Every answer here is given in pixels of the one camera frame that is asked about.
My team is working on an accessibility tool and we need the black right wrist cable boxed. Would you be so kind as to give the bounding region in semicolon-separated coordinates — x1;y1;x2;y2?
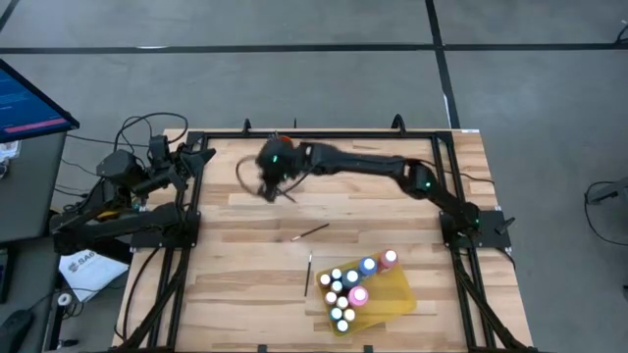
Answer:
235;155;315;197

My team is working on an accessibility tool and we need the large pink paint bottle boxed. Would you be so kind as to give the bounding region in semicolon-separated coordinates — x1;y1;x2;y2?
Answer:
346;285;371;309

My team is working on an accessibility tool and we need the black floor cable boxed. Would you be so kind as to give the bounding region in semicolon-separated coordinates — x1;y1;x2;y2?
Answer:
113;112;190;154

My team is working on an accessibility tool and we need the large red paint bottle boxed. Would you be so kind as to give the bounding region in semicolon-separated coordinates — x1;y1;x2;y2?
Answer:
377;248;399;274

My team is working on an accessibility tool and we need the grey chair leg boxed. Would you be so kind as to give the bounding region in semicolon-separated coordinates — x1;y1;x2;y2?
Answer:
586;176;628;205

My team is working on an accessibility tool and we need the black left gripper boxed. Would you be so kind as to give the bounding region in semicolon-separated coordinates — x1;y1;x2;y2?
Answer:
148;133;218;193

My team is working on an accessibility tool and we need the grey desk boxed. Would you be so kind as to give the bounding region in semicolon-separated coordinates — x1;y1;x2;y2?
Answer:
0;130;68;246

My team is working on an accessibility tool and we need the computer monitor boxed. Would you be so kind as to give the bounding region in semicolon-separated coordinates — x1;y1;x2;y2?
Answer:
0;58;80;144

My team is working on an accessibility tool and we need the large blue paint bottle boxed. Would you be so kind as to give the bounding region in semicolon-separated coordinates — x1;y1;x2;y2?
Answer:
357;256;380;278

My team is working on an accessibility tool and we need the yellow translucent plastic bin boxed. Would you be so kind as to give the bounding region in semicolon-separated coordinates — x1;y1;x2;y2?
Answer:
315;249;418;338

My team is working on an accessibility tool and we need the white paper booklet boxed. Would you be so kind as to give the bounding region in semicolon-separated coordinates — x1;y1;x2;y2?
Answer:
58;248;130;304

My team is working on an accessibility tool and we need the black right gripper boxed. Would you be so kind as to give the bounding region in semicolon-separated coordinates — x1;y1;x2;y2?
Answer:
255;138;301;204

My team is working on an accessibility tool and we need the black computer mouse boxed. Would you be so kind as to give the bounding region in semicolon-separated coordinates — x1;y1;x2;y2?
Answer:
0;309;34;353

